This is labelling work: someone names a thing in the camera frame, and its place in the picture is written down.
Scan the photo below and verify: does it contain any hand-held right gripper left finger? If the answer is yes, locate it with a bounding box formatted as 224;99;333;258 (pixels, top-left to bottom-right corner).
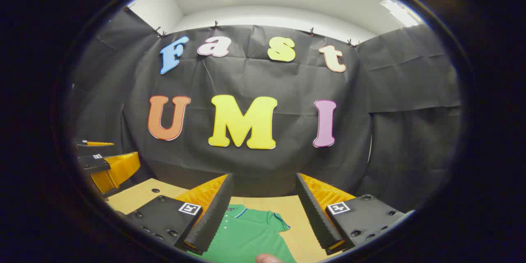
117;173;235;255

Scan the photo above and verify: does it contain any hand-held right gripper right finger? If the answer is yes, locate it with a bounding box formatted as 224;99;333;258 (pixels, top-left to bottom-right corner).
295;173;415;255

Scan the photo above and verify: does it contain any green T-shirt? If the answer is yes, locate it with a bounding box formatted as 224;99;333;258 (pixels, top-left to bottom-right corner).
197;204;297;263

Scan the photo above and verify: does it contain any black backdrop cloth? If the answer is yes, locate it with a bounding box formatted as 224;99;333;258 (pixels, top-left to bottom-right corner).
70;6;463;214

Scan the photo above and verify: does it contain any ceiling light panel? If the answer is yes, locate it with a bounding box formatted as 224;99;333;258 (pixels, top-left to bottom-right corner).
380;0;420;28

